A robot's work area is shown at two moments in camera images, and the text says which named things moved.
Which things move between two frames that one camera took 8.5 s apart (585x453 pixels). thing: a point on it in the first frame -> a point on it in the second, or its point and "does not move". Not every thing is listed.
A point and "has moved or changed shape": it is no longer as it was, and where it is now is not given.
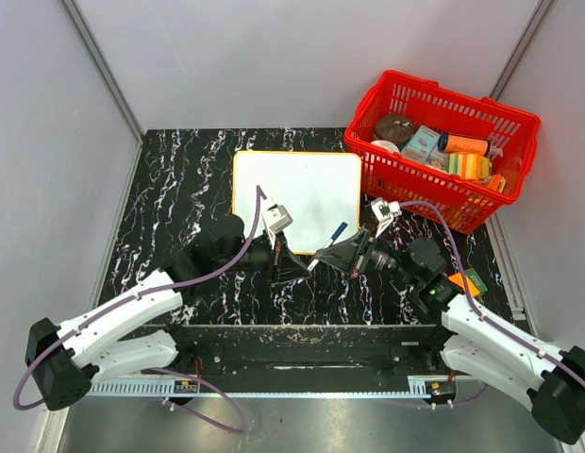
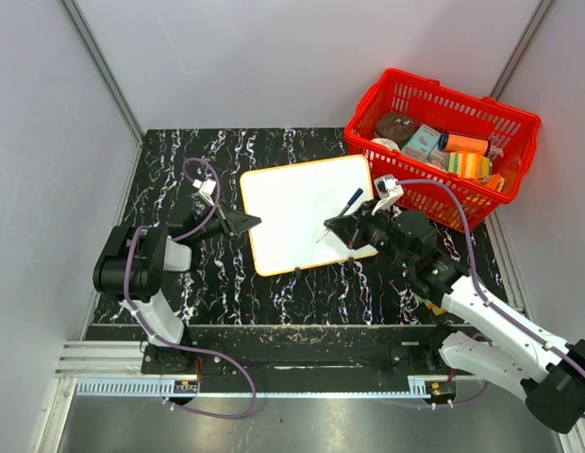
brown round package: x=394 y=128 does not move
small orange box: x=495 y=181 does not move
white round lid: x=386 y=144 does not move
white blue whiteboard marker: x=329 y=243 -> x=357 y=194
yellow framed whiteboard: x=320 y=192 has moved or changed shape
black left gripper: x=284 y=267 -> x=239 y=222
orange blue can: x=457 y=143 does not move
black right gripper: x=347 y=255 -> x=351 y=229
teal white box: x=420 y=145 does not move
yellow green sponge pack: x=469 y=165 does not move
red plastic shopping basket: x=440 y=148 does not move
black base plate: x=309 y=352 does not move
